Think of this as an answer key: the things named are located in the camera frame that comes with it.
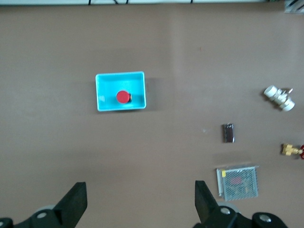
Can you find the red mushroom push button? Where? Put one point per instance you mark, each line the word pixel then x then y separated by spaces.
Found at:
pixel 122 97

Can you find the metal mesh power supply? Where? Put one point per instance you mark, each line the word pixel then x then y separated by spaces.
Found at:
pixel 238 184

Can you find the blue plastic box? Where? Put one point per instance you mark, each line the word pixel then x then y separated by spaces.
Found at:
pixel 107 90

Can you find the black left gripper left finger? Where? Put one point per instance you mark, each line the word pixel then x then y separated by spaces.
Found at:
pixel 71 204

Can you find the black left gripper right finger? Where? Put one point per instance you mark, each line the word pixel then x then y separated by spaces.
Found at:
pixel 206 204

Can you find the dark brown cylindrical capacitor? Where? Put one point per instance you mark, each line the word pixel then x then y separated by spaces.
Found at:
pixel 228 133

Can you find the white plastic pipe valve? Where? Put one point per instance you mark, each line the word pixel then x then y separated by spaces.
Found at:
pixel 279 97

